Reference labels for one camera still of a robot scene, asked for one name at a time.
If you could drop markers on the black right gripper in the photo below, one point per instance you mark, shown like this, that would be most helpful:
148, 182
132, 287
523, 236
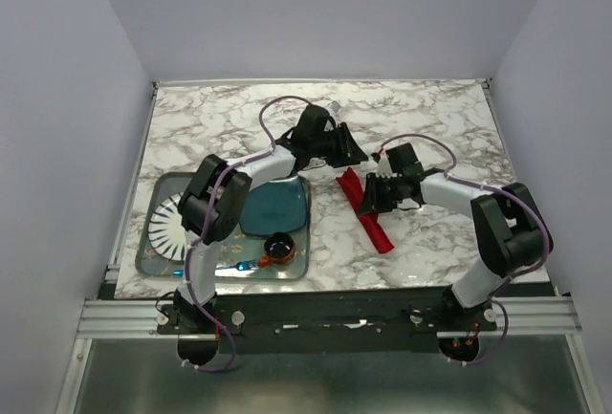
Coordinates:
371, 203

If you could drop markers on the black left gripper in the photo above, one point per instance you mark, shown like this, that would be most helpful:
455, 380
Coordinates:
353, 153

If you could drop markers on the red cloth napkin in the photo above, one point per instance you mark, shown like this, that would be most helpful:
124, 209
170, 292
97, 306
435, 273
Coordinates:
350, 184

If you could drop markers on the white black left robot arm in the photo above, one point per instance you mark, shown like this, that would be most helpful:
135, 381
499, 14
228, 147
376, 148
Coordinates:
214, 198

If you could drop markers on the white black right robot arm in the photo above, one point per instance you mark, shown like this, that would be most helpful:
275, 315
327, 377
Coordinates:
512, 238

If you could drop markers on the teal square plate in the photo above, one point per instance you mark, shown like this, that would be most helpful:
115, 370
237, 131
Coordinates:
277, 206

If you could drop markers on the brown ceramic cup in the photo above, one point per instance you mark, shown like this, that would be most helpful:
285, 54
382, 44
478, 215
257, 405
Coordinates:
279, 250

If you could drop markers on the glass rectangular tray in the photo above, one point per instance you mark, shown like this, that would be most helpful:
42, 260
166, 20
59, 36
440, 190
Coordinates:
237, 247

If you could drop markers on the white blue striped plate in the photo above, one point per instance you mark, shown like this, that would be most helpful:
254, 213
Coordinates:
165, 232

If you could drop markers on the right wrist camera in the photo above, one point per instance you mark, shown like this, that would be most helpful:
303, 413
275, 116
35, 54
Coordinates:
398, 161

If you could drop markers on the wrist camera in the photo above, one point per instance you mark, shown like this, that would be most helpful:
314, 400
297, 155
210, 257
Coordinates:
398, 161
334, 108

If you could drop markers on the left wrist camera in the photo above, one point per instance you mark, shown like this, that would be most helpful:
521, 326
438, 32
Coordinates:
334, 108

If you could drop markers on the black mounting base plate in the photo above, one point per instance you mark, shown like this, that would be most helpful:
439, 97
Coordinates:
409, 319

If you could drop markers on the blue handled utensil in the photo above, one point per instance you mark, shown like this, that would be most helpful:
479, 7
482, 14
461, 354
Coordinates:
241, 266

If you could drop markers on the aluminium frame rail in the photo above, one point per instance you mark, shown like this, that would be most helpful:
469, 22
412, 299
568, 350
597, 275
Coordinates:
528, 316

